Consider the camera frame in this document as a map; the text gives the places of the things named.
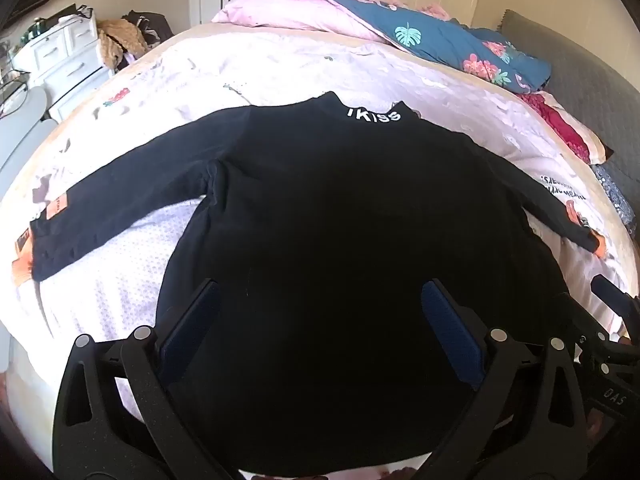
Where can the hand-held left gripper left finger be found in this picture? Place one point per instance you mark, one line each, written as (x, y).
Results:
(190, 325)

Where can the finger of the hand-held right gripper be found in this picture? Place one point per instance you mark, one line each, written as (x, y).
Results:
(609, 291)

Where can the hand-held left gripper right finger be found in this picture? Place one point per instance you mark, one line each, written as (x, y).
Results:
(452, 330)

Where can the black long-sleeve shirt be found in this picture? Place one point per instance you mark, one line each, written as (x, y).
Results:
(325, 210)

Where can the blue patterned pillow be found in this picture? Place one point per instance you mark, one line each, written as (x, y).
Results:
(617, 195)

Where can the red patterned pillow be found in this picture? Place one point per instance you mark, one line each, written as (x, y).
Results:
(560, 120)

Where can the grey padded headboard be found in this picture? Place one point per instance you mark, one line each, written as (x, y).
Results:
(590, 75)

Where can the white curved desk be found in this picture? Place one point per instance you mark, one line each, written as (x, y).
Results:
(25, 130)

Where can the blue floral quilt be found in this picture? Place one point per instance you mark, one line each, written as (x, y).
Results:
(440, 35)

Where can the white dresser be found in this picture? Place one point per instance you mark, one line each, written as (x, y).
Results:
(65, 55)

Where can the black bag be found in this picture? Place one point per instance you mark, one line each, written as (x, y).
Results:
(150, 22)

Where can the pink folded quilt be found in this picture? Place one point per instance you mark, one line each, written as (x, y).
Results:
(280, 10)

